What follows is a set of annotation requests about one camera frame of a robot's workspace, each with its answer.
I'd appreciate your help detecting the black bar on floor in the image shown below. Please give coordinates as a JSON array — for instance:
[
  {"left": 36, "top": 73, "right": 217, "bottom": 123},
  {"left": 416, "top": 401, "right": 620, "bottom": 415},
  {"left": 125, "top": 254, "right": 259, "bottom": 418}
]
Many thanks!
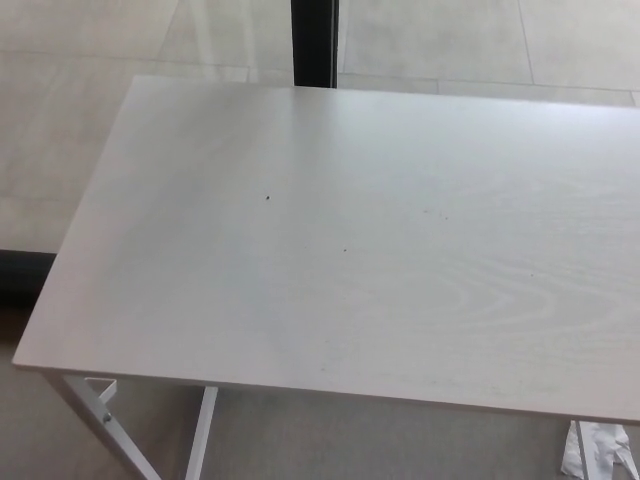
[{"left": 0, "top": 248, "right": 58, "bottom": 310}]

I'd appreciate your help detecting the crumpled white paper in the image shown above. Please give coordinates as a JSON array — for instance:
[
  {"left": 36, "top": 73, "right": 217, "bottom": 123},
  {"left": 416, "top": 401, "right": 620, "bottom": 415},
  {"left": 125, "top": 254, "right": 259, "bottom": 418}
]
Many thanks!
[{"left": 559, "top": 420, "right": 633, "bottom": 480}]

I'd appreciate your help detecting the black vertical door post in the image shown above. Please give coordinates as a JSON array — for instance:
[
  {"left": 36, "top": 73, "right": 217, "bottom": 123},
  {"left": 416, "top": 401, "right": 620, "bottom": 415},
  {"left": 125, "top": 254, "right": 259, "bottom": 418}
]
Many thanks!
[{"left": 291, "top": 0, "right": 342, "bottom": 89}]

